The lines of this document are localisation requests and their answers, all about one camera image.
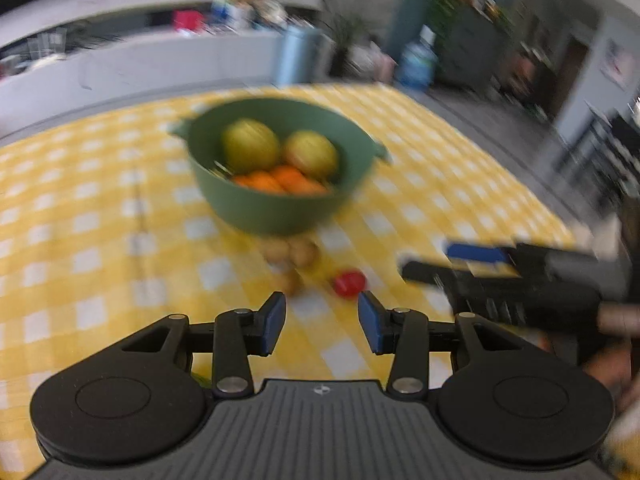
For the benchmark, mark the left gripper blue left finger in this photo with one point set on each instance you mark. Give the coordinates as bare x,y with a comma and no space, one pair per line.
241,333

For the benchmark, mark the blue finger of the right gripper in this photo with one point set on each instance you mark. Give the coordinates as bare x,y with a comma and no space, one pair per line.
476,253

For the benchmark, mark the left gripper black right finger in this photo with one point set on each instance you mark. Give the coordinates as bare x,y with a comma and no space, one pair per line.
403,334

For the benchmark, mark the red cherry tomato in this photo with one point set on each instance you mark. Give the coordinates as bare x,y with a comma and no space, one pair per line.
349,284

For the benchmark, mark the green colander bowl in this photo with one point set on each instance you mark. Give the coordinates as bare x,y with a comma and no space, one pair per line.
275,214

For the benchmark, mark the yellow checkered tablecloth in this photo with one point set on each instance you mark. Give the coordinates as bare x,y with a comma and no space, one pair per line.
104,231

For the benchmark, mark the green-yellow lemon left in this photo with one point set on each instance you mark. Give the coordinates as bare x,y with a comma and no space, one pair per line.
249,146

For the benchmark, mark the yellow lemon right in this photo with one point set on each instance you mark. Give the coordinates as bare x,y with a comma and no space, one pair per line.
312,154

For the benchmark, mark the blue water jug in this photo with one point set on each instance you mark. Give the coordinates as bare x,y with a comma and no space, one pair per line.
418,62

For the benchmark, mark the pink bag on floor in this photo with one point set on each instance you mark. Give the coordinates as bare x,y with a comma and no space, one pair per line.
385,69

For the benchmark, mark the potted plant right floor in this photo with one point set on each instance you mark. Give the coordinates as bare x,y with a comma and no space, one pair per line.
345,27

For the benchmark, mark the white marble TV cabinet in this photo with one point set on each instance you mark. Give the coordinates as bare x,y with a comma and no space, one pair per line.
143,65

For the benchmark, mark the red box on cabinet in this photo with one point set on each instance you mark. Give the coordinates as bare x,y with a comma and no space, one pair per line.
188,21

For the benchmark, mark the plush toy bouquet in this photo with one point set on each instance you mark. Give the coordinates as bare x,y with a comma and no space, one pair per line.
241,15

